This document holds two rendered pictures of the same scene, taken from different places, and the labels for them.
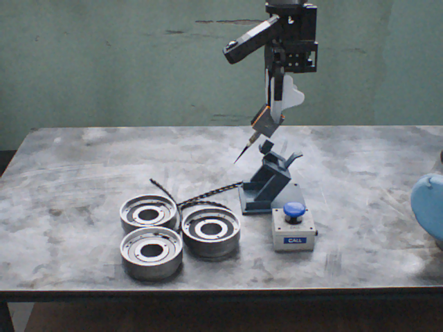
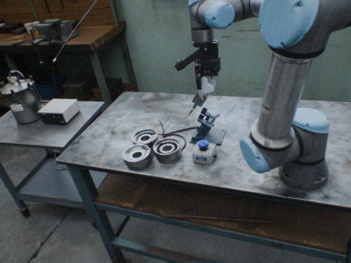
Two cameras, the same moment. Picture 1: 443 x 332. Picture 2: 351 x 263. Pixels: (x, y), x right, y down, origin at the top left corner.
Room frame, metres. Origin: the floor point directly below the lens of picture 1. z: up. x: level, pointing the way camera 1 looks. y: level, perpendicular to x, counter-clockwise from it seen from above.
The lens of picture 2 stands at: (-0.01, -0.47, 1.56)
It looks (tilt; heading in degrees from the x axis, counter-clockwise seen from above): 34 degrees down; 28
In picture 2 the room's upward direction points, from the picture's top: 10 degrees counter-clockwise
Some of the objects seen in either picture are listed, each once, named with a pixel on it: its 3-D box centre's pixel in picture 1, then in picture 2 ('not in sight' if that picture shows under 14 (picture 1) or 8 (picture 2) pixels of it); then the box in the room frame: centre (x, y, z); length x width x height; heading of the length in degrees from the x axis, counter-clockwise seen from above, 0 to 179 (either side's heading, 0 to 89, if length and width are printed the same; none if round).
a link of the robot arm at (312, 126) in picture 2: not in sight; (304, 133); (0.82, -0.46, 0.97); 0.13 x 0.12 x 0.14; 134
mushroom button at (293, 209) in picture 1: (293, 216); (203, 147); (0.84, -0.12, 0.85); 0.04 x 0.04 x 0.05
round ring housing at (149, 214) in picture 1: (148, 218); (145, 140); (0.88, 0.15, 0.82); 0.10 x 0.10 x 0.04
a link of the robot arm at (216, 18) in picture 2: not in sight; (220, 13); (0.95, -0.19, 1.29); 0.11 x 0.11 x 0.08; 44
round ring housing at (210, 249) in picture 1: (211, 232); (167, 150); (0.83, 0.03, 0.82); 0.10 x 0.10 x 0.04
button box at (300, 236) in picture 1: (295, 228); (205, 153); (0.84, -0.13, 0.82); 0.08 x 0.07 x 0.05; 91
